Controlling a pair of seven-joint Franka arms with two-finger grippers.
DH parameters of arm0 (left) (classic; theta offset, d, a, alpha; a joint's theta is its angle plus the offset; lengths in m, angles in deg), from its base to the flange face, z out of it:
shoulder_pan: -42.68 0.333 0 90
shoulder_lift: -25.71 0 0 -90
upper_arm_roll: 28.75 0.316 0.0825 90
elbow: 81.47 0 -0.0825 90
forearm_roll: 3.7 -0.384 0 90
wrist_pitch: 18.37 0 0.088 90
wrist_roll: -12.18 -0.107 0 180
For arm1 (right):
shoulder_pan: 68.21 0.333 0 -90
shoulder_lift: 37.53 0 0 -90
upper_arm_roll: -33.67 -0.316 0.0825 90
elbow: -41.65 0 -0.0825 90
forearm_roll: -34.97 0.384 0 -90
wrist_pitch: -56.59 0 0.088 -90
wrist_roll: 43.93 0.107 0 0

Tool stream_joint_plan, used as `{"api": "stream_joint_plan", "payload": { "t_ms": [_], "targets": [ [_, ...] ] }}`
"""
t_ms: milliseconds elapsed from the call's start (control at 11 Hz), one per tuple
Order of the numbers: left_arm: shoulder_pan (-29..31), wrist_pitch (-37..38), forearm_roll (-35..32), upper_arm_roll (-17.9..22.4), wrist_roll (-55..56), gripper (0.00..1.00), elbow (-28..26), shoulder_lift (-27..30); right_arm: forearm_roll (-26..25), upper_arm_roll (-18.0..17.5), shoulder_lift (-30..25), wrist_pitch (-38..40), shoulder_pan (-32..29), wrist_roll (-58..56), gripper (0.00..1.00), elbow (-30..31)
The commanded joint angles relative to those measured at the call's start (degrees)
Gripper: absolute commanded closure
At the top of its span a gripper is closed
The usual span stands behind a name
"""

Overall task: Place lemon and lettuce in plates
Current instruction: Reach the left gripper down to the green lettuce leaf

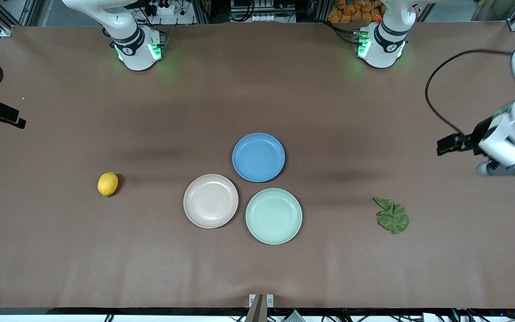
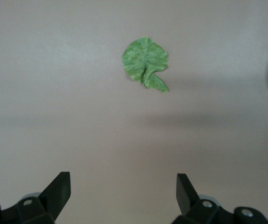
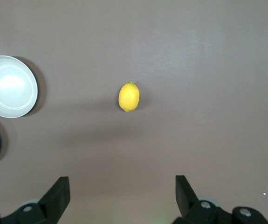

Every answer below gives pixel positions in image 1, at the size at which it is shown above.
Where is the green lettuce leaf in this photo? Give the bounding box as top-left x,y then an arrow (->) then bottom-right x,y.
372,197 -> 410,235

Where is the yellow lemon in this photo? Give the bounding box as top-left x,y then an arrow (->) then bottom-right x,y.
97,172 -> 119,197

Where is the brown table cover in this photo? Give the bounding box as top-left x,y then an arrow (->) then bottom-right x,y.
0,20 -> 515,310

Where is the pile of orange fruits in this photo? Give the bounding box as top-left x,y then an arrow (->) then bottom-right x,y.
328,0 -> 385,24

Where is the white power strip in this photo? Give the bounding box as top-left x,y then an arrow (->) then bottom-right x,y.
150,0 -> 177,17

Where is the pale green plate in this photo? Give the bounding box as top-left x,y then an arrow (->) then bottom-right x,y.
245,188 -> 303,245

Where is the blue plate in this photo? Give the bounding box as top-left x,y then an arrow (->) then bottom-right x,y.
232,132 -> 286,183

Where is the beige pink plate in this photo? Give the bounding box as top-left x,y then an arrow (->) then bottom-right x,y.
183,174 -> 239,229

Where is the white electronics box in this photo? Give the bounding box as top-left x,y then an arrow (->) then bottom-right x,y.
230,0 -> 296,23

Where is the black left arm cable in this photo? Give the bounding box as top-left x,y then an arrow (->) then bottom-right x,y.
425,48 -> 515,137

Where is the black base cable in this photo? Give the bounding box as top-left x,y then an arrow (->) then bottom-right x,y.
326,20 -> 358,45

